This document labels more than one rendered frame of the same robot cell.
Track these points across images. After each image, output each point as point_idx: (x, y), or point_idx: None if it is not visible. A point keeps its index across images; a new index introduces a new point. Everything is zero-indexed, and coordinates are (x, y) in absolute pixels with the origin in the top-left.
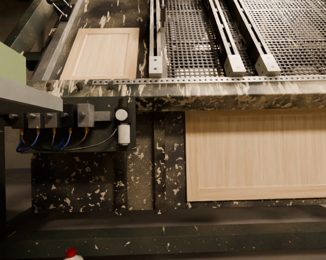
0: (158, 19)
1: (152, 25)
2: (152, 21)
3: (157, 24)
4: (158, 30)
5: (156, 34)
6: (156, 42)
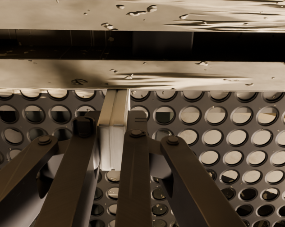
0: (257, 80)
1: (167, 26)
2: (242, 22)
3: (181, 65)
4: (89, 71)
5: (116, 40)
6: (13, 42)
